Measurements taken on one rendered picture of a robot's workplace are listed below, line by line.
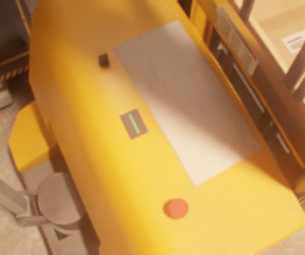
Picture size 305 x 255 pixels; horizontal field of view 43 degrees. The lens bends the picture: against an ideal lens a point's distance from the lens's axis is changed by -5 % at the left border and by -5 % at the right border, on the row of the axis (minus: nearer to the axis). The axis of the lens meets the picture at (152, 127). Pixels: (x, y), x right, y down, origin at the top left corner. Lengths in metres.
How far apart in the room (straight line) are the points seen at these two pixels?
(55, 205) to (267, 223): 0.71
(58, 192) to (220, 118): 0.63
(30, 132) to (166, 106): 0.73
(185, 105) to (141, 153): 0.14
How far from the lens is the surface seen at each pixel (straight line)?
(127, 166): 0.84
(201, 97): 0.89
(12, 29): 1.79
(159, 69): 0.92
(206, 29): 1.36
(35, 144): 1.47
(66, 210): 1.29
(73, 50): 0.97
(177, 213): 0.78
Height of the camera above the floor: 1.69
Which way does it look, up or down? 68 degrees down
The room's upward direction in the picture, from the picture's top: 1 degrees clockwise
